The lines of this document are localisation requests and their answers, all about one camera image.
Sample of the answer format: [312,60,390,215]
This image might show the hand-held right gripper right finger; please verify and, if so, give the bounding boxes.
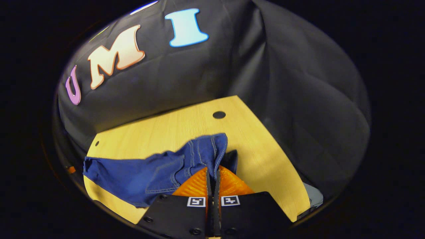
[213,165,293,238]

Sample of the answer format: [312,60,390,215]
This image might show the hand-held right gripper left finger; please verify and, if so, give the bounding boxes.
[137,166,213,238]

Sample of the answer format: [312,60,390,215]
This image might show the blue jeans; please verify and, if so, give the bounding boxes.
[83,133,238,208]

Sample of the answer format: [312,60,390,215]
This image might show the grey object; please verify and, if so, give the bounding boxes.
[303,182,324,209]

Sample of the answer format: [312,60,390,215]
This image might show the black backdrop cloth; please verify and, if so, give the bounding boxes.
[52,0,371,200]

